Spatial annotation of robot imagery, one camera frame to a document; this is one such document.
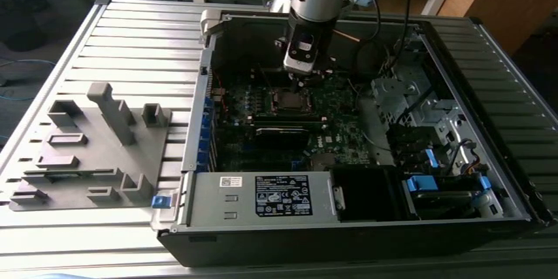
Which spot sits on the silver CPU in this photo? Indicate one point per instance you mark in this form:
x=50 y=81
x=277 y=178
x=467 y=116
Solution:
x=293 y=101

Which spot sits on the silver drive cage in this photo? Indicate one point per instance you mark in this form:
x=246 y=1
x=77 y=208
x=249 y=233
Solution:
x=393 y=91

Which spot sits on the green motherboard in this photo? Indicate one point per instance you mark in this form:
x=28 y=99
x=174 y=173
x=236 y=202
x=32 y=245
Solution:
x=345 y=128

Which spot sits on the black graphics card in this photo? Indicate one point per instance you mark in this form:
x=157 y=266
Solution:
x=281 y=138

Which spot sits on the silver chipset heatsink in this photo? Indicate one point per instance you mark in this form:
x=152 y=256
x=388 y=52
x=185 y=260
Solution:
x=323 y=160

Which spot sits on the blue plastic clip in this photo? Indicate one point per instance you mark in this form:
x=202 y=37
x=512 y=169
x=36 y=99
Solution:
x=431 y=158

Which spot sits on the black plastic shroud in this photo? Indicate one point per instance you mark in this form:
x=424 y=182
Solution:
x=367 y=194

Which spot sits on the hard disk in blue carrier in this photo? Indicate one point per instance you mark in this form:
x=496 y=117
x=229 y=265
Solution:
x=421 y=183

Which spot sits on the grey power supply unit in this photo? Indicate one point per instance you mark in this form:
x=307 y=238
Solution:
x=209 y=207

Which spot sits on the blue case latch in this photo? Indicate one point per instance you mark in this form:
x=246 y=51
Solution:
x=161 y=202

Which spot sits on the black PC case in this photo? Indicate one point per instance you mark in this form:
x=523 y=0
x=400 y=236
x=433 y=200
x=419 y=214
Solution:
x=305 y=246

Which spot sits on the grey parts rack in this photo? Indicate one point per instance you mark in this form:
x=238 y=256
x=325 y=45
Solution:
x=105 y=168

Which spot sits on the black office chair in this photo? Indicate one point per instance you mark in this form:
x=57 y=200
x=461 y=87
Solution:
x=22 y=30

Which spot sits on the pale blue object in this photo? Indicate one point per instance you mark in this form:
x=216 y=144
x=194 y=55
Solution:
x=66 y=276

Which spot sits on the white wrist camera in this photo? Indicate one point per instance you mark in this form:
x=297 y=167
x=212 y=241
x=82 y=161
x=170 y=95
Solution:
x=301 y=60

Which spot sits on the small wrist camera box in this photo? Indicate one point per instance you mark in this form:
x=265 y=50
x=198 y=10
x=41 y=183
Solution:
x=281 y=44

